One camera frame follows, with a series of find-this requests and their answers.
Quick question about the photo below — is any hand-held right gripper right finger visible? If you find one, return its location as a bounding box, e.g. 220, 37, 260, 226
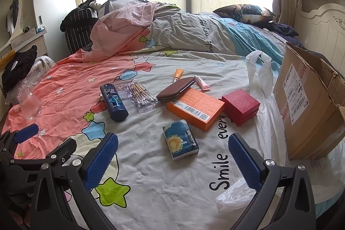
228, 133, 316, 230

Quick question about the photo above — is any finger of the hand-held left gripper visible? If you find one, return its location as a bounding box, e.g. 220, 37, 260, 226
0, 123, 40, 162
9, 138, 82, 167

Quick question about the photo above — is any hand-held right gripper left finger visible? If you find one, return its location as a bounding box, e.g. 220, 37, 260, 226
27, 133, 119, 230

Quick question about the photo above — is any dark blue shampoo bottle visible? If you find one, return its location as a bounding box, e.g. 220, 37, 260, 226
100, 84, 129, 122

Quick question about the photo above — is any red gift box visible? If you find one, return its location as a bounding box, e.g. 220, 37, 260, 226
221, 89, 261, 127

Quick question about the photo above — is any blue painted tissue pack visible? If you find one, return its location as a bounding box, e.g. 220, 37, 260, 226
162, 120, 200, 161

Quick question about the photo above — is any orange box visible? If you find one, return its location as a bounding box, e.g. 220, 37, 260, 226
166, 88, 225, 132

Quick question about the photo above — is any clear bag of cotton swabs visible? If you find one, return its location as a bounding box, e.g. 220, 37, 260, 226
119, 81, 159, 113

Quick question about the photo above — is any large cardboard box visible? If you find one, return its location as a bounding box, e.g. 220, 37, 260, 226
273, 42, 345, 161

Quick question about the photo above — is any brown textured case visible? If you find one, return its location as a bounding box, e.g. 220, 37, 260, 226
156, 76, 196, 102

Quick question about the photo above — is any clear glass cup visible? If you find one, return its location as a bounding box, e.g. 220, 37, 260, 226
17, 92, 41, 120

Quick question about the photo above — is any black cloth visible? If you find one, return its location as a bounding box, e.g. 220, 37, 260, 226
1, 45, 38, 93

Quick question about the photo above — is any crumpled clear plastic wrap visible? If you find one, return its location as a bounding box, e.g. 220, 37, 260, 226
5, 56, 56, 105

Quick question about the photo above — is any white plastic bag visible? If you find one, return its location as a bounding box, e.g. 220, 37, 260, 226
216, 50, 289, 214

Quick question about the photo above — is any small pink tube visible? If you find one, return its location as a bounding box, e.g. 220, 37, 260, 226
194, 75, 211, 92

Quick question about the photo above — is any white dresser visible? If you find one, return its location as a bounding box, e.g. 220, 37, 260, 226
0, 25, 49, 63

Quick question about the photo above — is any oval mirror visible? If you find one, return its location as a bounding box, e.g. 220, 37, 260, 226
5, 0, 25, 36

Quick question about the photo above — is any dark navy cloth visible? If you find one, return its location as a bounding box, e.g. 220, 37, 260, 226
267, 22, 300, 44

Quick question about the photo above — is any crumpled printed duvet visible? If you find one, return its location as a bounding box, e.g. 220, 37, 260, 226
90, 0, 286, 58

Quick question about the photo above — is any dark patterned pillow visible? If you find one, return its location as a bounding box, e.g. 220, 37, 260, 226
213, 4, 277, 23

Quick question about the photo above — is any white carved headboard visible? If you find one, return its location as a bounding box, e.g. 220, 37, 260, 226
280, 1, 345, 63

